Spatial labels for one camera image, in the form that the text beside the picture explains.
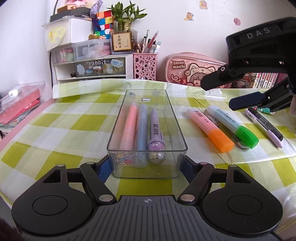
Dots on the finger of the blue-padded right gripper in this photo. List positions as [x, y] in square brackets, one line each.
[189, 169]

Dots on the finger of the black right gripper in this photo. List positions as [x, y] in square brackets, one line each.
[224, 75]

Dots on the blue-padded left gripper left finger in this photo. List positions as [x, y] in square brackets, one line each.
[104, 167]

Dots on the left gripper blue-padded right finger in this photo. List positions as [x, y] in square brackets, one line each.
[247, 101]

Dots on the purple cartoon pen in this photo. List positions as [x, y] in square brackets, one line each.
[156, 145]

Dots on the clear plastic organizer tray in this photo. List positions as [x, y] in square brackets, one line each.
[124, 162]

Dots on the pink boxed book set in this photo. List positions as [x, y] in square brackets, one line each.
[259, 80]

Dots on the black marker pen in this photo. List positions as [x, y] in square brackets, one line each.
[266, 124]

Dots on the pink highlighter in tray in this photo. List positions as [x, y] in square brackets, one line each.
[127, 138]

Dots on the pink cartoon pencil case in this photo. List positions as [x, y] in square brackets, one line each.
[188, 68]

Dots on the blue green-capped highlighter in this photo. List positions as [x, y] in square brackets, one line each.
[243, 133]

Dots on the blue highlighter in tray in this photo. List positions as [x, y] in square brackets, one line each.
[140, 144]

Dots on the lilac white pen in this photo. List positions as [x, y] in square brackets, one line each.
[276, 141]

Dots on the pink orange-capped highlighter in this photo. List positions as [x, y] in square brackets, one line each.
[219, 139]

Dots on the green checked tablecloth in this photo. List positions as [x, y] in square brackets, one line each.
[76, 126]

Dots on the pink perforated pen holder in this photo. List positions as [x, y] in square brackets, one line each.
[145, 66]

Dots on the white drawer organizer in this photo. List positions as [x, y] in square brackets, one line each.
[110, 66]

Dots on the framed calligraphy plaque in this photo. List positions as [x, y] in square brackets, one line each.
[121, 41]

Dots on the clear pink document folder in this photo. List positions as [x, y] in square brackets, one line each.
[18, 98]

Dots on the lucky bamboo plant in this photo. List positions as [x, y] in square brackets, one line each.
[125, 16]

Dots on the clear stacked storage boxes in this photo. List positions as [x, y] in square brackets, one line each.
[90, 49]

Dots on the colourful puzzle cube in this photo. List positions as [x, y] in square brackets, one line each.
[103, 24]

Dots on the white storage box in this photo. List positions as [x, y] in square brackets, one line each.
[67, 30]

